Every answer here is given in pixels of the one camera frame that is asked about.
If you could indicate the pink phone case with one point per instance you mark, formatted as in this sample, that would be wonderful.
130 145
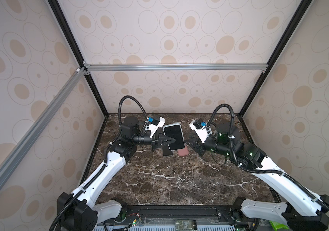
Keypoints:
183 152

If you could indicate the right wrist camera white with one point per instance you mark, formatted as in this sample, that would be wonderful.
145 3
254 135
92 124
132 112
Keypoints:
201 129

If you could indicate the small circuit board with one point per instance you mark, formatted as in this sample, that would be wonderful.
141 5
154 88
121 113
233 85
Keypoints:
185 225

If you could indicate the horizontal aluminium rail back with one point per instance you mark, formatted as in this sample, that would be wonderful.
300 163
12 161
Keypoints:
175 67

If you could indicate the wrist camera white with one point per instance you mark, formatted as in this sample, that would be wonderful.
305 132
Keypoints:
153 123
201 129

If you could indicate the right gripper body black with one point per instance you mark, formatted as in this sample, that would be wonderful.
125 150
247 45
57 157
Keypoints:
203 148

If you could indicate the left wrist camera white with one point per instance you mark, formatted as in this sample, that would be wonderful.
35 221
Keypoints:
153 123

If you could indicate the diagonal aluminium rail left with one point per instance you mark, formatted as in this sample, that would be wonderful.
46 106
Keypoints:
10 164

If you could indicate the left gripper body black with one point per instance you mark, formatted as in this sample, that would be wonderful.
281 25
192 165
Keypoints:
154 142

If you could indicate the phone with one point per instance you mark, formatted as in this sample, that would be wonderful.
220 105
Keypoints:
166 152
175 131

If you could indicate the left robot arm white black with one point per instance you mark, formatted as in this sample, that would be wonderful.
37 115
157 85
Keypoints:
78 211

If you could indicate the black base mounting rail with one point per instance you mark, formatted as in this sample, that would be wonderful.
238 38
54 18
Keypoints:
236 217

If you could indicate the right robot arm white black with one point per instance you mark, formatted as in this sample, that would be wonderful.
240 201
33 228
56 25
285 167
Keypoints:
302 209

